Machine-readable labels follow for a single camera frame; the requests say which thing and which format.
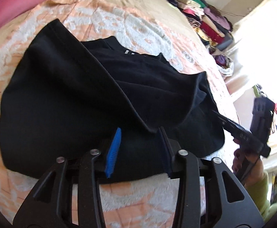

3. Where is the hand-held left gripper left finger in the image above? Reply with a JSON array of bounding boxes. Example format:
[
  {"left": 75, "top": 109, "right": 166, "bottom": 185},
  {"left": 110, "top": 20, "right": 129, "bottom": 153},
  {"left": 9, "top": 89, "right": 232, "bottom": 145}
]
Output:
[{"left": 12, "top": 127, "right": 123, "bottom": 228}]

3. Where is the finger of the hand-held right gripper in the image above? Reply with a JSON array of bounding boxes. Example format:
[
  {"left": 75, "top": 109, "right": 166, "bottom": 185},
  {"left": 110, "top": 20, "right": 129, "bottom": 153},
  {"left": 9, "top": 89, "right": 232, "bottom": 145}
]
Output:
[{"left": 211, "top": 109, "right": 251, "bottom": 137}]

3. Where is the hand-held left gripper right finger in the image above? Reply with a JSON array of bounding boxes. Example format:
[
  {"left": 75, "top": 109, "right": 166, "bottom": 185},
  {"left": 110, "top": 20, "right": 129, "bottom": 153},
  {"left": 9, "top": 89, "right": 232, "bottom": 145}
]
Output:
[{"left": 158, "top": 126, "right": 265, "bottom": 228}]

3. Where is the black t-shirt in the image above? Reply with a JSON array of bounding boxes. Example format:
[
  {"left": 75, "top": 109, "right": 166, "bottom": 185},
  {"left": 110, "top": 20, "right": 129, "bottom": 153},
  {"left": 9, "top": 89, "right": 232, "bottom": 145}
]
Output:
[{"left": 0, "top": 18, "right": 225, "bottom": 183}]

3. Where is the person's right forearm green sleeve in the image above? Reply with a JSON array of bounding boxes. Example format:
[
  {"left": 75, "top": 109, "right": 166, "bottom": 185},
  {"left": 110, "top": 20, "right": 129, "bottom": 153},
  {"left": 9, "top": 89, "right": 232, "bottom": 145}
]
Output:
[{"left": 245, "top": 170, "right": 277, "bottom": 222}]

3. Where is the pile of colourful clothes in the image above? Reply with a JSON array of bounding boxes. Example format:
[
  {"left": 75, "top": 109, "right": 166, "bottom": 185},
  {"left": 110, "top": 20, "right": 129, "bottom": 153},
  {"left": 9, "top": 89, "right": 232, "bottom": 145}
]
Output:
[{"left": 124, "top": 0, "right": 235, "bottom": 76}]

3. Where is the person's right hand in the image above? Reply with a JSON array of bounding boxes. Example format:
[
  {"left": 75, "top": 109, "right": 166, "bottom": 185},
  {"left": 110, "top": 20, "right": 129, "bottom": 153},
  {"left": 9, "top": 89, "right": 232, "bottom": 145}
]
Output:
[{"left": 232, "top": 138, "right": 264, "bottom": 188}]

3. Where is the peach and white patterned blanket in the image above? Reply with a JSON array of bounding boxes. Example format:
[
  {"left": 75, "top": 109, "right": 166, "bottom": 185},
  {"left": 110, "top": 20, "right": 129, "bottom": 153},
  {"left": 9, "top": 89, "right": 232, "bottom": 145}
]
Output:
[{"left": 0, "top": 0, "right": 238, "bottom": 226}]

